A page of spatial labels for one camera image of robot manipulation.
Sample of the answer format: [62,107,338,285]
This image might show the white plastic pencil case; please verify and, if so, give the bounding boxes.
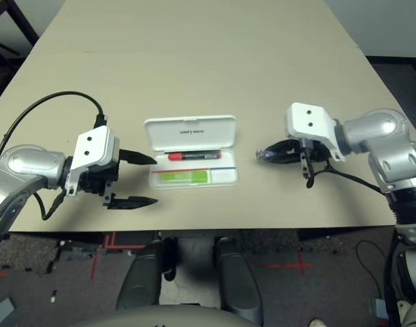
[143,114,240,190]

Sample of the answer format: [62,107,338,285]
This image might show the red tape lines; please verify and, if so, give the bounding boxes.
[90,231,116,280]

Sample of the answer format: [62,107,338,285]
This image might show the dark grey right robot leg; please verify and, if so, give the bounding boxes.
[212,237,263,324]

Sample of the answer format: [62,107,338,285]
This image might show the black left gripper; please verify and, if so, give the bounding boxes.
[76,149,159,211]

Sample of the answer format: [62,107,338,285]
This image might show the grey-blue box on floor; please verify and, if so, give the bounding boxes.
[370,297,389,320]
[0,298,16,324]

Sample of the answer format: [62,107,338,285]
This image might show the grey robot torso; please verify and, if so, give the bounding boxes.
[74,305,259,327]

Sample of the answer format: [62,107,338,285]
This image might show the side table with black frame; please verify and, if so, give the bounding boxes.
[0,0,38,48]

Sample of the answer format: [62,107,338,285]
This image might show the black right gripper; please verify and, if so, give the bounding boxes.
[264,138,327,178]

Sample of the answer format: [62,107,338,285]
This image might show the dark grey left robot leg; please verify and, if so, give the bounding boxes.
[115,238,176,311]

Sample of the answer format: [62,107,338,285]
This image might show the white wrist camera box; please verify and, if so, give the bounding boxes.
[285,102,347,161]
[65,125,121,198]

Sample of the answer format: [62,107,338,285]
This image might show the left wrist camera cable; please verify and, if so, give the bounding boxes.
[0,91,108,171]

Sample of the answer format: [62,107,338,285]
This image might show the black marker with red cap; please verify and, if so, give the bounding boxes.
[167,151,222,161]

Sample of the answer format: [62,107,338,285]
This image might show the thin black floor cable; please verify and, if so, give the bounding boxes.
[355,240,385,300]

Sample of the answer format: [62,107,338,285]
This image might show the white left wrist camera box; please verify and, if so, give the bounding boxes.
[65,125,121,198]

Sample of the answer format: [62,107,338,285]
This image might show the left gripper thin black cable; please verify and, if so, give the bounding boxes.
[33,189,67,221]

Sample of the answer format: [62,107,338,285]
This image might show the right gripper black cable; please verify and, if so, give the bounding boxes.
[304,159,389,195]

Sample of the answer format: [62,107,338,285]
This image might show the red tape cross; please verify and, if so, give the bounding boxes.
[261,250,314,275]

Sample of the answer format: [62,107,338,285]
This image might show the black tripod stand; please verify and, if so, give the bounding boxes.
[0,35,20,61]

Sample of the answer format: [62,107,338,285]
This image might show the dark grey robot leg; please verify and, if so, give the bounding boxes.
[212,237,263,324]
[115,238,176,311]

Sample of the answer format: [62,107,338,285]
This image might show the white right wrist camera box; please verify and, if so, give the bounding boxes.
[285,102,347,161]

